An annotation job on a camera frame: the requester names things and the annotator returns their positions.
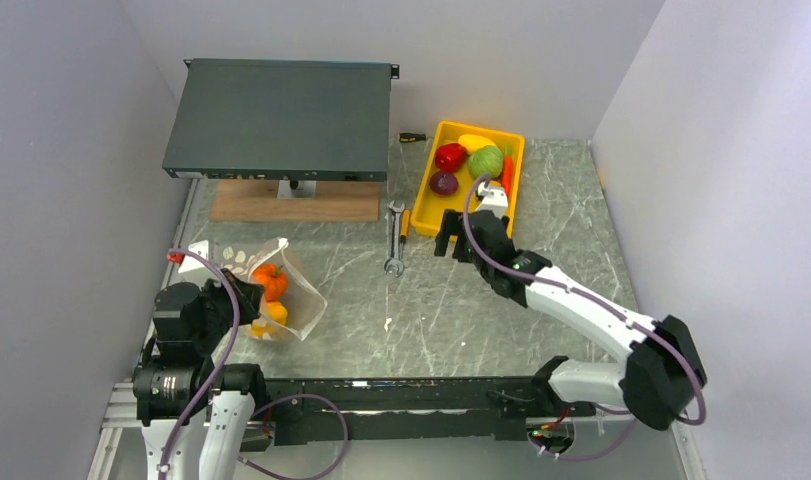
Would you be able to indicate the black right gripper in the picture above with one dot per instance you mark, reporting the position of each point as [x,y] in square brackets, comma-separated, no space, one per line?
[452,226]

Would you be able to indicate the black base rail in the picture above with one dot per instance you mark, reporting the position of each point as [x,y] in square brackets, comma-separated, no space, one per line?
[503,408]

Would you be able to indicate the wooden board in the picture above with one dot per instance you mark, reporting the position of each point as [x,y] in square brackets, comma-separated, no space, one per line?
[256,201]

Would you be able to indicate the silver wrench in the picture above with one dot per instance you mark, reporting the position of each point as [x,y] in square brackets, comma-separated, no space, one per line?
[393,263]

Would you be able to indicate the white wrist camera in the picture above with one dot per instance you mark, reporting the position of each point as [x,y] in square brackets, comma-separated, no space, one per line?
[492,197]
[194,257]

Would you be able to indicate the yellow bell pepper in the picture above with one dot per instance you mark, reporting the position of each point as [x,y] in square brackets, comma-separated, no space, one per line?
[271,321]

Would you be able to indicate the purple onion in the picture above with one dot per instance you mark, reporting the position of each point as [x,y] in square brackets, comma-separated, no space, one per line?
[443,183]

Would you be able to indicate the yellow plastic tray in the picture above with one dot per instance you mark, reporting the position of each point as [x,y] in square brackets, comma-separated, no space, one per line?
[427,213]

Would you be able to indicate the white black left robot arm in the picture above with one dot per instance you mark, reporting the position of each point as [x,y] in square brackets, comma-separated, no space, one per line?
[193,414]

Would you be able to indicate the yellow handled screwdriver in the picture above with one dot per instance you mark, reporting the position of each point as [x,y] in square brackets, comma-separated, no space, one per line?
[404,227]

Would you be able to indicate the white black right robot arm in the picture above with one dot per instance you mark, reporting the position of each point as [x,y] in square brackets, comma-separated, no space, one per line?
[656,373]

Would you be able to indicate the clear spotted zip top bag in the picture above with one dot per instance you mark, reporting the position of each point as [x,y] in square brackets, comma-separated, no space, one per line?
[305,305]

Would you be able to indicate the dark green rack server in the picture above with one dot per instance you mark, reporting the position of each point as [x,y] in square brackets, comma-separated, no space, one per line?
[282,120]

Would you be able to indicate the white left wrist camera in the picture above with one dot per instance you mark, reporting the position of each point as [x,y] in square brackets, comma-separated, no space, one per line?
[194,257]

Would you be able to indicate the green cabbage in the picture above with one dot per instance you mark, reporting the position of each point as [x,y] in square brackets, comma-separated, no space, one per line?
[486,160]

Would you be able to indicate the orange pumpkin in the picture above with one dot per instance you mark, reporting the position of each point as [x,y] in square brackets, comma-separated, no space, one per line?
[273,279]

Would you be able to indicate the orange carrot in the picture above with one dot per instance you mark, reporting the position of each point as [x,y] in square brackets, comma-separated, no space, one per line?
[507,173]

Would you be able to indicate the metal server stand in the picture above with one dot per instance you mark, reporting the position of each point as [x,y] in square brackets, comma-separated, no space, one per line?
[296,189]

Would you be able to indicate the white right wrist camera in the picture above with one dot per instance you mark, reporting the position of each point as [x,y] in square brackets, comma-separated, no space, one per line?
[492,197]

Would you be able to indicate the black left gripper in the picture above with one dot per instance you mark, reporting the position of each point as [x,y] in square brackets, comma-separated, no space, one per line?
[246,296]

